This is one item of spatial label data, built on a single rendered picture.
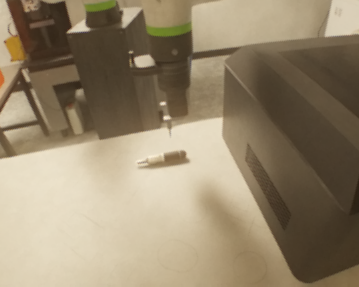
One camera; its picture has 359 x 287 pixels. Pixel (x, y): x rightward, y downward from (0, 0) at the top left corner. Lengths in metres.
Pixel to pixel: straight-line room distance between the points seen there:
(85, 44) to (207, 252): 0.85
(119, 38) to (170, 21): 0.54
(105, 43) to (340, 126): 0.86
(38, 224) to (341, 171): 0.65
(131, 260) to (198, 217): 0.18
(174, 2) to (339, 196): 0.40
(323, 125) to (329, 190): 0.10
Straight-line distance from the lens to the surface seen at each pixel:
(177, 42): 0.52
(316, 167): 0.41
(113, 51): 1.06
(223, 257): 0.58
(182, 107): 0.60
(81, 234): 0.66
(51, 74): 2.16
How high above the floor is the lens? 1.43
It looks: 40 degrees down
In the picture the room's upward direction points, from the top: 5 degrees counter-clockwise
